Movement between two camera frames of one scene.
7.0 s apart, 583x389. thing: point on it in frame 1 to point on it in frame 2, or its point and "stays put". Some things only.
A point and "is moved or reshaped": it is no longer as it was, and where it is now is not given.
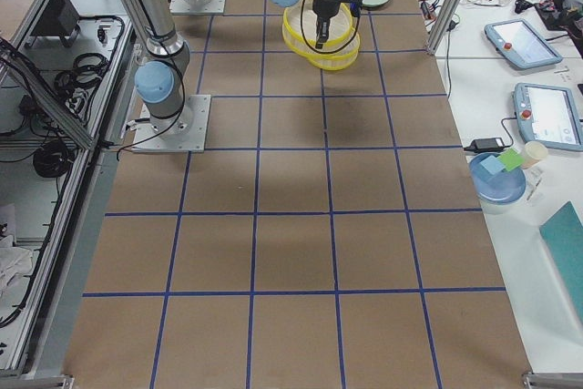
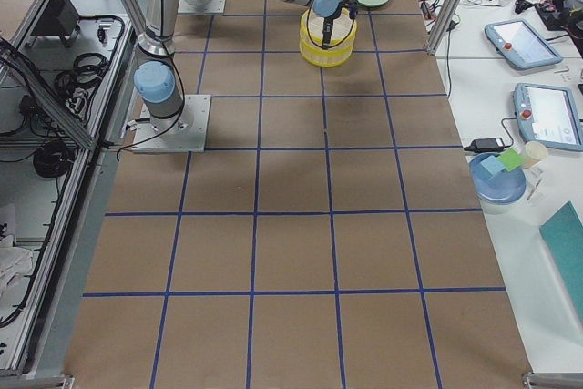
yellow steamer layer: [300, 27] is moved or reshaped
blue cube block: [494, 165] stays put
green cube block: [511, 158] stays put
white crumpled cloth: [15, 261] stays put
